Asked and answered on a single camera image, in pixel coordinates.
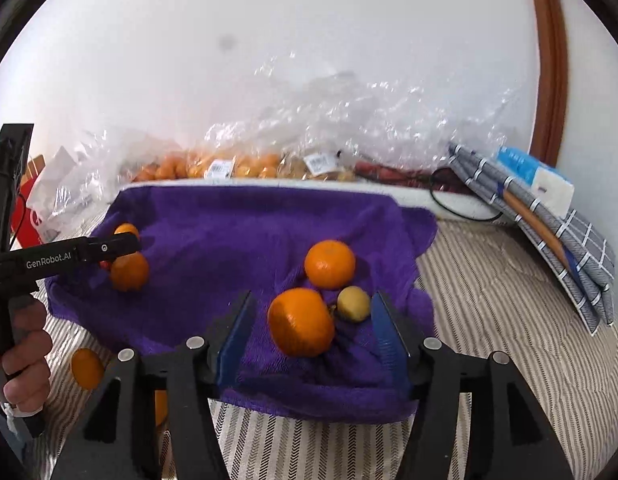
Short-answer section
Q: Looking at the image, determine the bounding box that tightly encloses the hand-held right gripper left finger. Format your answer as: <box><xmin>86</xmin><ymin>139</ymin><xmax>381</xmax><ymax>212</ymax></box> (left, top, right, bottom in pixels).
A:
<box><xmin>64</xmin><ymin>290</ymin><xmax>257</xmax><ymax>480</ymax></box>

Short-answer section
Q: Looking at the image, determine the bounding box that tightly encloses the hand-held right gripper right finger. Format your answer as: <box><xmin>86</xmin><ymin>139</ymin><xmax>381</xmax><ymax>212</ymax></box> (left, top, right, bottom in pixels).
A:
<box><xmin>370</xmin><ymin>292</ymin><xmax>574</xmax><ymax>480</ymax></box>

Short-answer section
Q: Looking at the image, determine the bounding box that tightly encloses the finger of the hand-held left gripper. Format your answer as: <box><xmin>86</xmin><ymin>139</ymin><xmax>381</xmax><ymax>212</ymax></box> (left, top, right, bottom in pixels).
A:
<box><xmin>85</xmin><ymin>234</ymin><xmax>142</xmax><ymax>267</ymax></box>

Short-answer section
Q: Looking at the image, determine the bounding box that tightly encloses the small yellow-green fruit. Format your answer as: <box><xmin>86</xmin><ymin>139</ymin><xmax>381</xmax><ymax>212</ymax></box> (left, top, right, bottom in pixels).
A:
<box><xmin>336</xmin><ymin>286</ymin><xmax>372</xmax><ymax>323</ymax></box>

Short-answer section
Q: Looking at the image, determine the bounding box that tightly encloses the purple towel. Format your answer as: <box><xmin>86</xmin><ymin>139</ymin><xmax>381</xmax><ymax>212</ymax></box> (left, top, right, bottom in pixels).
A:
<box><xmin>43</xmin><ymin>184</ymin><xmax>440</xmax><ymax>423</ymax></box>

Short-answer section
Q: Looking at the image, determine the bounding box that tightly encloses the plastic bag of brown fruits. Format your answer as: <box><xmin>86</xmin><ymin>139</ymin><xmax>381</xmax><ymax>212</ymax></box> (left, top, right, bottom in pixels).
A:
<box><xmin>283</xmin><ymin>151</ymin><xmax>358</xmax><ymax>182</ymax></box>

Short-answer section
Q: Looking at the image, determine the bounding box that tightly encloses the person's left hand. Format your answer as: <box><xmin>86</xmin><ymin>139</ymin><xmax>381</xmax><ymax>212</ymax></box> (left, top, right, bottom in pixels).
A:
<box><xmin>0</xmin><ymin>296</ymin><xmax>52</xmax><ymax>413</ymax></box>

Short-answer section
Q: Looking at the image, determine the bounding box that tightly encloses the red paper shopping bag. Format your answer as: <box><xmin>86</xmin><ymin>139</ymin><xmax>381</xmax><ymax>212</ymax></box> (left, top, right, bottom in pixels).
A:
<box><xmin>25</xmin><ymin>154</ymin><xmax>48</xmax><ymax>243</ymax></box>

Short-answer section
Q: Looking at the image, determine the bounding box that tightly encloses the white plastic shopping bag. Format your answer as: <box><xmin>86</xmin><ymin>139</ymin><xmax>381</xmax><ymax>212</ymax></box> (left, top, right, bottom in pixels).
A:
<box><xmin>28</xmin><ymin>145</ymin><xmax>107</xmax><ymax>242</ymax></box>

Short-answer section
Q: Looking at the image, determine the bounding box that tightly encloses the clear plastic bag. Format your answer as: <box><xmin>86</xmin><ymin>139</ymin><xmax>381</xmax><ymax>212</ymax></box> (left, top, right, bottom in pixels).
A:
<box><xmin>71</xmin><ymin>129</ymin><xmax>142</xmax><ymax>206</ymax></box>

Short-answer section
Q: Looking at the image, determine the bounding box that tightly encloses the striped bed sheet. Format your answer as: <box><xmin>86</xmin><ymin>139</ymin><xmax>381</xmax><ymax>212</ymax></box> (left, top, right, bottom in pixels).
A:
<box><xmin>36</xmin><ymin>207</ymin><xmax>618</xmax><ymax>480</ymax></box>

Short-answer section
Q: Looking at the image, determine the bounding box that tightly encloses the plastic bag of oranges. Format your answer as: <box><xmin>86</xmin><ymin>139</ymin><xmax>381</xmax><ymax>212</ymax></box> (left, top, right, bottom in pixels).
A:
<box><xmin>131</xmin><ymin>151</ymin><xmax>286</xmax><ymax>182</ymax></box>

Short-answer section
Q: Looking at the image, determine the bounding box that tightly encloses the dark red packet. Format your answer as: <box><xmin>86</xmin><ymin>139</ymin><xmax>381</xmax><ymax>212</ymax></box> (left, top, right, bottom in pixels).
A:
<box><xmin>355</xmin><ymin>159</ymin><xmax>442</xmax><ymax>188</ymax></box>

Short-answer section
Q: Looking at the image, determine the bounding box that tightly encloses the folded grey plaid cloth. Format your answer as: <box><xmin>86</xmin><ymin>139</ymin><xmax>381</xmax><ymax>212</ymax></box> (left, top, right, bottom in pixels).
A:
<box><xmin>448</xmin><ymin>142</ymin><xmax>618</xmax><ymax>337</ymax></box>

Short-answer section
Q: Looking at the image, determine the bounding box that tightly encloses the blue tissue pack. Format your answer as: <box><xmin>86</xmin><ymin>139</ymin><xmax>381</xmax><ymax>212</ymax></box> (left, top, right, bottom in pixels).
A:
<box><xmin>496</xmin><ymin>146</ymin><xmax>546</xmax><ymax>183</ymax></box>

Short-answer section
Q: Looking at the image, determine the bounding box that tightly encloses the white charger box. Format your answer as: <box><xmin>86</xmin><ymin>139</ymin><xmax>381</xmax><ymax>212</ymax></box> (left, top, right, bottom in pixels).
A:
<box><xmin>531</xmin><ymin>166</ymin><xmax>576</xmax><ymax>217</ymax></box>

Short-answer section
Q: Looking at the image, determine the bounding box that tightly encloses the crumpled clear plastic wrap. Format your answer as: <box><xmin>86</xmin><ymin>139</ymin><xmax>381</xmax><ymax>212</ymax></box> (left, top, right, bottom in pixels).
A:
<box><xmin>204</xmin><ymin>51</ymin><xmax>510</xmax><ymax>173</ymax></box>

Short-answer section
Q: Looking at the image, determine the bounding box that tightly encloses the black cable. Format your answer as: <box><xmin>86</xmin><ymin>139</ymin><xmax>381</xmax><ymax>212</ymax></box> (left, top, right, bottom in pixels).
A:
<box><xmin>428</xmin><ymin>166</ymin><xmax>506</xmax><ymax>224</ymax></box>

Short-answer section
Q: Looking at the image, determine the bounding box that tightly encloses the brown wooden door frame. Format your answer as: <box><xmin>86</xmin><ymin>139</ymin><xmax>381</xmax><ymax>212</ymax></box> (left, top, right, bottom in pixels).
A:
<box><xmin>524</xmin><ymin>0</ymin><xmax>570</xmax><ymax>168</ymax></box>

